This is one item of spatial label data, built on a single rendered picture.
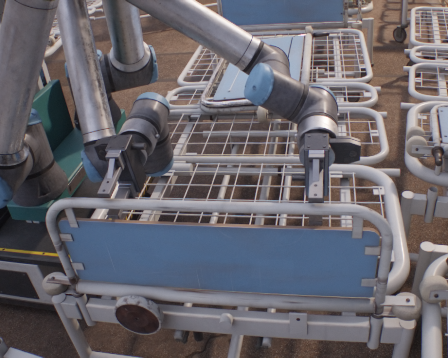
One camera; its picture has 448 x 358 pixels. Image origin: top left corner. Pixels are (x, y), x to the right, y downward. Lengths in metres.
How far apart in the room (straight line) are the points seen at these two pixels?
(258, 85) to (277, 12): 1.79
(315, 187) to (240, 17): 2.05
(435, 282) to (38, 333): 1.38
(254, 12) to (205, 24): 1.69
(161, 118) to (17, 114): 0.35
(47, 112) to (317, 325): 1.18
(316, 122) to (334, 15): 1.83
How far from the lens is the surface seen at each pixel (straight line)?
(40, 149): 1.47
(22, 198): 1.54
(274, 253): 0.99
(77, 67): 1.27
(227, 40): 1.15
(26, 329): 1.93
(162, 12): 1.15
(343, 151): 1.01
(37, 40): 1.12
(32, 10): 1.08
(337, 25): 2.82
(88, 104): 1.25
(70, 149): 1.79
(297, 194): 2.23
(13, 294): 1.91
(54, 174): 1.53
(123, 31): 1.60
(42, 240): 1.75
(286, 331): 1.15
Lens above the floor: 1.33
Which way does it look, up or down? 33 degrees down
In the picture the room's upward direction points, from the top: 8 degrees counter-clockwise
